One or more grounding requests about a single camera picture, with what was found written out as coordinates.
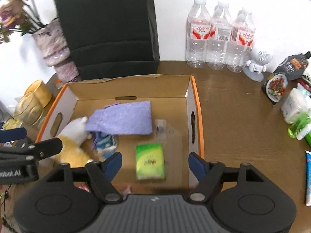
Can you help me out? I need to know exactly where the starry night card pack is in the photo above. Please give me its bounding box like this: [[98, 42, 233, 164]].
[[93, 132, 118, 159]]

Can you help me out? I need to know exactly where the yellow white plush toy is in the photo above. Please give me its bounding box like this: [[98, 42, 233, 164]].
[[51, 116, 94, 168]]

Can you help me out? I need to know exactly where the green tissue pack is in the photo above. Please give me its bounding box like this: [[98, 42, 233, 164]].
[[135, 143, 166, 180]]

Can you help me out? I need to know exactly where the purple drawstring pouch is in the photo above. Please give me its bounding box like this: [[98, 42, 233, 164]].
[[85, 100, 153, 135]]

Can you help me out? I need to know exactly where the clear glass cup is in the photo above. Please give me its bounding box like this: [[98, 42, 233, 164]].
[[13, 91, 43, 125]]

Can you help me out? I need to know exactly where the yellow ceramic mug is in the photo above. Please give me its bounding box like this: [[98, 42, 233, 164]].
[[24, 79, 52, 108]]

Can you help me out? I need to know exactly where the red cardboard box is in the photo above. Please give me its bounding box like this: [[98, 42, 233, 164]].
[[36, 75, 204, 192]]

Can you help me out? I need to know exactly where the white blue tube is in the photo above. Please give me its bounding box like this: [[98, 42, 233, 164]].
[[305, 150, 311, 207]]

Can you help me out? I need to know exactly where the green sanitizer bottle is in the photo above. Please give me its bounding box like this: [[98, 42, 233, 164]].
[[288, 113, 310, 140]]

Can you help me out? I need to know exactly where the purple textured vase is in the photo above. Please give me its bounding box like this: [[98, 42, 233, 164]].
[[32, 18, 79, 83]]

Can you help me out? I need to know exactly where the white wipes container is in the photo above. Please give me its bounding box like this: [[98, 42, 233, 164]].
[[281, 87, 310, 124]]

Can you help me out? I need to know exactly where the white robot figurine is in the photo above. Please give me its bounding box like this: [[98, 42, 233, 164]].
[[243, 46, 273, 82]]

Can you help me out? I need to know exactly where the black sauce pouch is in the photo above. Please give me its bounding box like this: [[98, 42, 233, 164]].
[[261, 50, 311, 106]]

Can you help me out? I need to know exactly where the right water bottle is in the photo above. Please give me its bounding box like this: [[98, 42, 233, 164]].
[[226, 9, 256, 73]]

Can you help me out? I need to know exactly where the water bottle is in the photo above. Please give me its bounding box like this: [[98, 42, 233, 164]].
[[226, 9, 256, 73], [206, 3, 232, 70], [186, 0, 211, 68]]

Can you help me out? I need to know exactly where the black paper bag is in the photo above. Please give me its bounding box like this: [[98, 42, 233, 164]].
[[54, 0, 160, 80]]

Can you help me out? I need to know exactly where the middle water bottle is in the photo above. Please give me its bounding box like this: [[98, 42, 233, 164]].
[[206, 3, 232, 70]]

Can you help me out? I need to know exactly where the left water bottle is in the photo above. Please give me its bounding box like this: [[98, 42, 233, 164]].
[[186, 0, 211, 68]]

